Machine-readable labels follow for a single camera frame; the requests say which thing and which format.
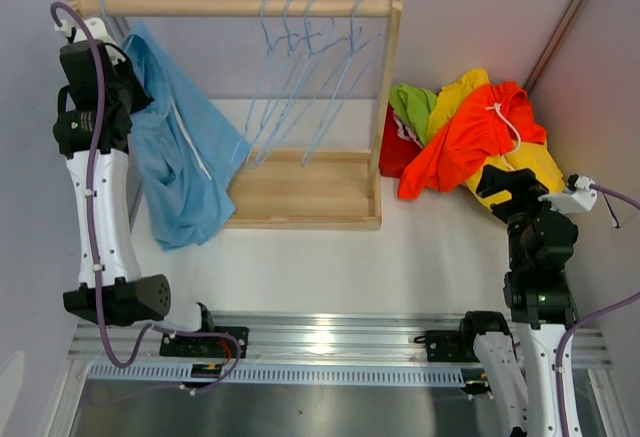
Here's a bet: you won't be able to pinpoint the grey slotted cable duct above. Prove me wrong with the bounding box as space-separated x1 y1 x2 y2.
89 362 465 388

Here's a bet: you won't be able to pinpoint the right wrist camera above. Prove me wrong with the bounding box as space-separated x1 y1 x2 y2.
538 174 597 215

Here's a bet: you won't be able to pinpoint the blue wire hanger green shorts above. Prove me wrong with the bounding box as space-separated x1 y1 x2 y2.
254 0 361 168

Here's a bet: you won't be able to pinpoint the pink patterned shorts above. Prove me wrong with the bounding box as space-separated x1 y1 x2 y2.
392 111 424 149

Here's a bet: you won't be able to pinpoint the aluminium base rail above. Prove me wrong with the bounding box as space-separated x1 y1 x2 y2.
67 312 612 369

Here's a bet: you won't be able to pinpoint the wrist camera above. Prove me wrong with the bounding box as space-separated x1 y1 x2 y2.
54 17 116 54
538 174 597 215

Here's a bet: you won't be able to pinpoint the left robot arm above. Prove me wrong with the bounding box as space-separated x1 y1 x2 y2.
53 41 217 357

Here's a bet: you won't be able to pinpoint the blue wire hanger orange shorts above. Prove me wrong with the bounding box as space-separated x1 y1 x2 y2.
244 0 295 163

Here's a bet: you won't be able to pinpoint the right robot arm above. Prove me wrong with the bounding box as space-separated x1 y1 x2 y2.
456 165 583 436

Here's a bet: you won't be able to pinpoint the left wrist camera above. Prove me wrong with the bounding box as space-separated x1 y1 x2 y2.
54 17 116 54

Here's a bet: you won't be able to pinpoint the light blue shorts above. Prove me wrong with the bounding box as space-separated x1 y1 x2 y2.
123 22 249 251

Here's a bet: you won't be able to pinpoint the red plastic tray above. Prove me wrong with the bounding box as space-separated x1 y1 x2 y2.
379 105 421 179

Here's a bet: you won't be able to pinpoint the lime green shorts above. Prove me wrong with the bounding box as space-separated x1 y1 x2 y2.
389 84 437 146

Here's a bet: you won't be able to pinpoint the wooden clothes rack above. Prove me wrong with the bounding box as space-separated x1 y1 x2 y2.
66 0 404 230

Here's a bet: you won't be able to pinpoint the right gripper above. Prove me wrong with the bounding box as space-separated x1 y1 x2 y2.
475 164 570 269

